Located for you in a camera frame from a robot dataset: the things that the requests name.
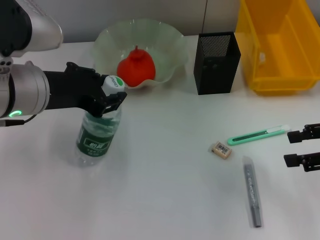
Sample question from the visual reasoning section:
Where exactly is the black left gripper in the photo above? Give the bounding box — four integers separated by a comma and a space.
42, 61, 128, 118

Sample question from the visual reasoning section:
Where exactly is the red pear-shaped fruit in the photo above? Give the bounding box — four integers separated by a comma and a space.
116, 44, 157, 89

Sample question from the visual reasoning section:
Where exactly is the clear green-label water bottle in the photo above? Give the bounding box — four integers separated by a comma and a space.
75, 74, 126, 168

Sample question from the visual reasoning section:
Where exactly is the mint green utility knife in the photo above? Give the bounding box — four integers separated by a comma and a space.
226, 124, 292, 147

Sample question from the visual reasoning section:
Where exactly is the grey pen in clear sleeve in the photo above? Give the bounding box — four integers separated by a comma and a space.
242, 155, 264, 229

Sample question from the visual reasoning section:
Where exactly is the pale green wavy fruit bowl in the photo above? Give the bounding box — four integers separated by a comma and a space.
92, 17, 189, 91

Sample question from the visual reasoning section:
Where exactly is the beige eraser with barcode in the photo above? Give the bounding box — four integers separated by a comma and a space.
209, 140, 234, 161

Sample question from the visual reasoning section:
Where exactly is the black mesh pen holder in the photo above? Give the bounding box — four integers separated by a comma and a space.
193, 31, 242, 96

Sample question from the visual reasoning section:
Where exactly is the yellow plastic storage bin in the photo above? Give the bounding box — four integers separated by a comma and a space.
235, 0, 320, 97

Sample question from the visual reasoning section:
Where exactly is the grey left gripper cable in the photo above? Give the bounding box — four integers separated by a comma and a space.
0, 113, 36, 128

